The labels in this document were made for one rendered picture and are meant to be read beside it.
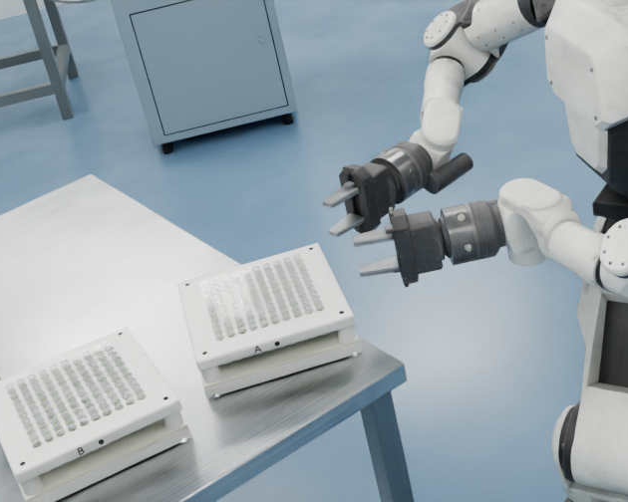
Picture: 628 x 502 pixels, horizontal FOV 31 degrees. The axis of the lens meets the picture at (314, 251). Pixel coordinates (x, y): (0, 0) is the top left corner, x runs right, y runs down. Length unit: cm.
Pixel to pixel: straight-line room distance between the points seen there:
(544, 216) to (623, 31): 28
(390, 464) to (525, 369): 138
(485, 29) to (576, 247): 61
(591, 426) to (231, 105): 309
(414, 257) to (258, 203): 256
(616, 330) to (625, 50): 51
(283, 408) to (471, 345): 164
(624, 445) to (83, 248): 108
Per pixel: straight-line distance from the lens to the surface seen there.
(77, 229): 236
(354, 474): 292
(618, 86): 172
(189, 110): 476
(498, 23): 209
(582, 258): 161
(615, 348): 197
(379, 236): 172
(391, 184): 191
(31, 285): 221
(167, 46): 466
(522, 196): 170
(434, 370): 320
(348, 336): 173
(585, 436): 193
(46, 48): 544
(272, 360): 174
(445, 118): 200
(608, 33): 172
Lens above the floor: 190
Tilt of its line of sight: 29 degrees down
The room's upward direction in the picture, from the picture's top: 13 degrees counter-clockwise
